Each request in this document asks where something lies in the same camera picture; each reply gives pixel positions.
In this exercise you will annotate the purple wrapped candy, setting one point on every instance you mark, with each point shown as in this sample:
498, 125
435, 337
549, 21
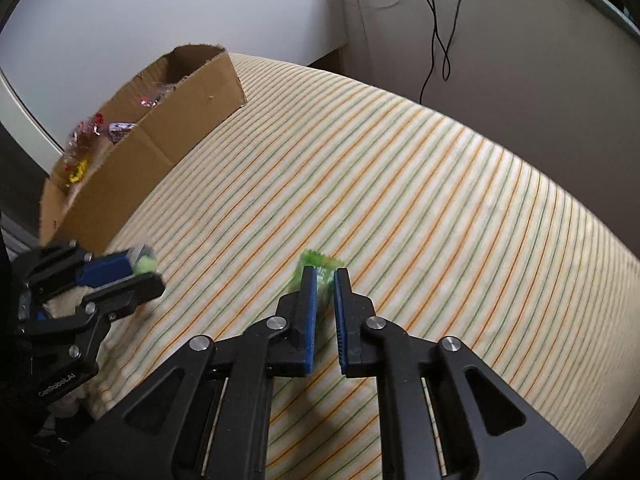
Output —
120, 131

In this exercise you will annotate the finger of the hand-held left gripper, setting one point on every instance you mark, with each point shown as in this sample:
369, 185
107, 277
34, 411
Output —
107, 267
135, 290

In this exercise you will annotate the beige headboard with green cover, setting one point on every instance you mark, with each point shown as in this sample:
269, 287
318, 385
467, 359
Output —
525, 85

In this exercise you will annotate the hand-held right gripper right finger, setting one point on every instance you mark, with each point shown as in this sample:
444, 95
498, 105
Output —
341, 312

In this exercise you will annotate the round green candy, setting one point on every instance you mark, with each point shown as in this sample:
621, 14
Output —
145, 261

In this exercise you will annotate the white wardrobe panel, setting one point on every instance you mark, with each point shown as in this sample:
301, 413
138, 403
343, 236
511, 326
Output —
150, 5

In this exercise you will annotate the cardboard box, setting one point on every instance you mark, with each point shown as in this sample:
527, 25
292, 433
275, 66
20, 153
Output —
165, 130

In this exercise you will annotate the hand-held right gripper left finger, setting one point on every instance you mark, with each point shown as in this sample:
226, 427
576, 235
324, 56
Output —
310, 312

